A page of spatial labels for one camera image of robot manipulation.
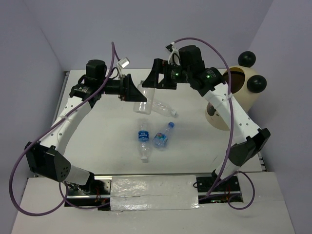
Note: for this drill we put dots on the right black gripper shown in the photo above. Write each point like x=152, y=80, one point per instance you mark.
x=159, y=66

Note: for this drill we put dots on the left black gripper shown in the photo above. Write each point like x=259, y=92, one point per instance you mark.
x=133, y=94

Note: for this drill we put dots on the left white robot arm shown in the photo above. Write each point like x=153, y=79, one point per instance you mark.
x=45, y=157

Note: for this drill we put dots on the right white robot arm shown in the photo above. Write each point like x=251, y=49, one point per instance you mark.
x=246, y=138

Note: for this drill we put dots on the beige cat bin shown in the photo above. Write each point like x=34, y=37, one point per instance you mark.
x=246, y=86

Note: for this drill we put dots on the clear bottle white cap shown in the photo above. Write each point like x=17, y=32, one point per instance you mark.
x=163, y=108

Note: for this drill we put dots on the blue label crushed bottle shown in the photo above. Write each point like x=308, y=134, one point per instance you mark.
x=144, y=139

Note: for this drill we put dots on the small bottle blue cap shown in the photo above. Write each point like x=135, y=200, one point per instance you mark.
x=161, y=138

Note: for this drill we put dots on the silver foil base cover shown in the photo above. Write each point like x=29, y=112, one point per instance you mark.
x=159, y=192

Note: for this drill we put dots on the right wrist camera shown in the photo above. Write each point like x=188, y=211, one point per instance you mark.
x=174, y=57

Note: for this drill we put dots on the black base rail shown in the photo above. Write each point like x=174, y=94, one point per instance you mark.
x=99, y=195

